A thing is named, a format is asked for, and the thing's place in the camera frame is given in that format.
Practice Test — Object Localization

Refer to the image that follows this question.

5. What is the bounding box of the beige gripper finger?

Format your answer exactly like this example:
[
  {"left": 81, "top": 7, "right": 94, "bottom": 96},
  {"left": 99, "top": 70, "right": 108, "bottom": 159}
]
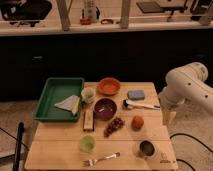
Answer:
[{"left": 163, "top": 110, "right": 176, "bottom": 125}]

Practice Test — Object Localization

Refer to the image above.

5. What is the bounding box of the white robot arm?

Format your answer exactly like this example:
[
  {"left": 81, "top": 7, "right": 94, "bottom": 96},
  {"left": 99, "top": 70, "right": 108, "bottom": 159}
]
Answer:
[{"left": 159, "top": 62, "right": 213, "bottom": 125}]

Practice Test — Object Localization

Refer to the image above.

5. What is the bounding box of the purple bowl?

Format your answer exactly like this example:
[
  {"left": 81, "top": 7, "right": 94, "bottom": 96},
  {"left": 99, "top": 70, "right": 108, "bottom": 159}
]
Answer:
[{"left": 94, "top": 98, "right": 117, "bottom": 121}]

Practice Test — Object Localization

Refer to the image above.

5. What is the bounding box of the orange bowl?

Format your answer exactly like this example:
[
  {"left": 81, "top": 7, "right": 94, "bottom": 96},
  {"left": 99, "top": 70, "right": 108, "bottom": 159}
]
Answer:
[{"left": 97, "top": 77, "right": 120, "bottom": 95}]

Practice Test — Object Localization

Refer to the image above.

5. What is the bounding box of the red small bowl on shelf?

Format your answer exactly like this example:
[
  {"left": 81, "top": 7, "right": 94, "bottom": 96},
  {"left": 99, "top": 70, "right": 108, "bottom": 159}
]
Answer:
[{"left": 80, "top": 18, "right": 92, "bottom": 25}]

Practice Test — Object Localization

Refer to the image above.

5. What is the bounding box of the metal cup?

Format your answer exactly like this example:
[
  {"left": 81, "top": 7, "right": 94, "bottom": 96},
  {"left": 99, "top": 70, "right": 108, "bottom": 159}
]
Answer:
[{"left": 139, "top": 140, "right": 155, "bottom": 157}]

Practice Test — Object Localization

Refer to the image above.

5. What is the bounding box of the blue sponge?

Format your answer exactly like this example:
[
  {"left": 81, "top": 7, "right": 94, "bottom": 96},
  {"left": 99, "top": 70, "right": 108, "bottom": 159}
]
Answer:
[{"left": 127, "top": 90, "right": 145, "bottom": 100}]

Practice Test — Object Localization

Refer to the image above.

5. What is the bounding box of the bunch of red grapes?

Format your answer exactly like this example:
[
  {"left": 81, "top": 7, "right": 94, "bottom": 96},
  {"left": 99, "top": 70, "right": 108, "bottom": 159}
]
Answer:
[{"left": 104, "top": 117, "right": 125, "bottom": 137}]

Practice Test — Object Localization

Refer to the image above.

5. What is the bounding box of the wooden block eraser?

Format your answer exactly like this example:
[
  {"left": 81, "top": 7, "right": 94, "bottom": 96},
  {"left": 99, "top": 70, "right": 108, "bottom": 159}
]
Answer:
[{"left": 83, "top": 110, "right": 94, "bottom": 131}]

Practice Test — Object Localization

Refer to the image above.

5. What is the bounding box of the white green mug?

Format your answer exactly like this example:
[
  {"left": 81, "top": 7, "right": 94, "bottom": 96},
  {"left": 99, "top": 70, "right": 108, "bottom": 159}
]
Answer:
[{"left": 81, "top": 87, "right": 95, "bottom": 104}]

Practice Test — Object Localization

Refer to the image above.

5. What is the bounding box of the green plastic cup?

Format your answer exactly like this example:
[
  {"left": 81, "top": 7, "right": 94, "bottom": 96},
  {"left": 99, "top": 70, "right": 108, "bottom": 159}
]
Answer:
[{"left": 80, "top": 135, "right": 95, "bottom": 153}]

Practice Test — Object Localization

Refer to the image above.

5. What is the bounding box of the silver fork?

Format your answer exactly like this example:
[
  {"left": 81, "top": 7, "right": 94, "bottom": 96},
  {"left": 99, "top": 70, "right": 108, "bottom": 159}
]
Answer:
[{"left": 83, "top": 152, "right": 120, "bottom": 167}]

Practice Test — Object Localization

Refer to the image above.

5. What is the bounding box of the green plastic tray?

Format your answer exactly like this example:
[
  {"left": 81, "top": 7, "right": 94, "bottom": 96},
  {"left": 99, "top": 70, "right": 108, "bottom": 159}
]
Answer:
[{"left": 34, "top": 78, "right": 84, "bottom": 122}]

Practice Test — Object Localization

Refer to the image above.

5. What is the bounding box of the white bottle on shelf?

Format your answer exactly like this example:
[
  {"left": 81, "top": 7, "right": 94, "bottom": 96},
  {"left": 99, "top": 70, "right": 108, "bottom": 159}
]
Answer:
[{"left": 84, "top": 0, "right": 96, "bottom": 22}]

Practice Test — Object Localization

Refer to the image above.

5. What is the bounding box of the black pole stand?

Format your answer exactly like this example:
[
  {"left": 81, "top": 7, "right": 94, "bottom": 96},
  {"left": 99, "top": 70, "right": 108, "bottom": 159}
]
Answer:
[{"left": 12, "top": 122, "right": 24, "bottom": 171}]

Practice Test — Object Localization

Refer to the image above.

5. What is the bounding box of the black office chair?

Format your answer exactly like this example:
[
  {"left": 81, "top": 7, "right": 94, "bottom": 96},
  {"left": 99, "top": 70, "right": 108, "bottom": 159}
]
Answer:
[{"left": 0, "top": 0, "right": 52, "bottom": 27}]

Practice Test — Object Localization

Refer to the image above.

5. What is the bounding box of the black floor cable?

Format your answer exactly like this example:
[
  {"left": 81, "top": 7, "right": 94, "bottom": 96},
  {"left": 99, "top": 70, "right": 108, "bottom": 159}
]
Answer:
[{"left": 169, "top": 132, "right": 213, "bottom": 171}]

